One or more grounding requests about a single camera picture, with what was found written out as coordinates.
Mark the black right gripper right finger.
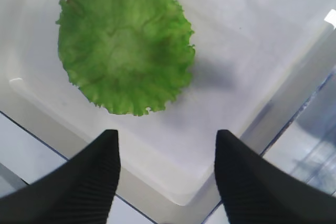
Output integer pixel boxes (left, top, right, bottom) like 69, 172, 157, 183
214, 130, 335, 223

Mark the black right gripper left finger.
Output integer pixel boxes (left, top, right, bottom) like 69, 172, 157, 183
1, 130, 121, 223

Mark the green lettuce leaf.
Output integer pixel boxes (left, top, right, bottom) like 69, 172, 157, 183
57, 0, 195, 116

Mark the clear acrylic right rack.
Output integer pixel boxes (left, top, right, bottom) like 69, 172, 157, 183
260, 68, 335, 196

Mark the white metal tray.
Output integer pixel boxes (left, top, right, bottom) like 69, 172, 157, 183
0, 0, 336, 207

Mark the white paper liner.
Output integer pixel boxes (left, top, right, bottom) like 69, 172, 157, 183
0, 0, 336, 183

